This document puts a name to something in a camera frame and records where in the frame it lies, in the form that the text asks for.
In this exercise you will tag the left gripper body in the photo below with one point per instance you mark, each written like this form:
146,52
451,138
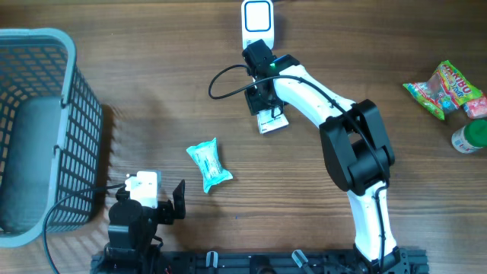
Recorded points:
165,215

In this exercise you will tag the white barcode scanner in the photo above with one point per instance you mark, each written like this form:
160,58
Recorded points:
257,22

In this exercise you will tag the grey plastic mesh basket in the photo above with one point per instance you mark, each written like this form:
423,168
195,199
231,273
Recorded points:
51,125

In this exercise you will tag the white snack packet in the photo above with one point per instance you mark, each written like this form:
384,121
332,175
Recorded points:
271,120

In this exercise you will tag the red white candy packet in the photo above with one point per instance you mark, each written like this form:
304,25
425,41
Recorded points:
477,108

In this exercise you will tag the teal tissue packet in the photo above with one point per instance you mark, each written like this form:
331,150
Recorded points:
205,156

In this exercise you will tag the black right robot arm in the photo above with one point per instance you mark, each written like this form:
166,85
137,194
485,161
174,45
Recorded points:
356,149

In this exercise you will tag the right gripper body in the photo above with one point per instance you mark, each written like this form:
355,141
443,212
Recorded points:
256,100

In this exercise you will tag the green lid jar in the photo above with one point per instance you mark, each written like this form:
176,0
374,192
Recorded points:
471,137

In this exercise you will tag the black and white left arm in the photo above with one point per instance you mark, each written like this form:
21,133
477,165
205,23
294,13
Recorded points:
133,245

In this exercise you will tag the Haribo gummy bag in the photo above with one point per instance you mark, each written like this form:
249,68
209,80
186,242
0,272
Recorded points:
446,91

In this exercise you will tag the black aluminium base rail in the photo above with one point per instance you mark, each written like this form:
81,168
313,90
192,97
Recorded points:
329,262

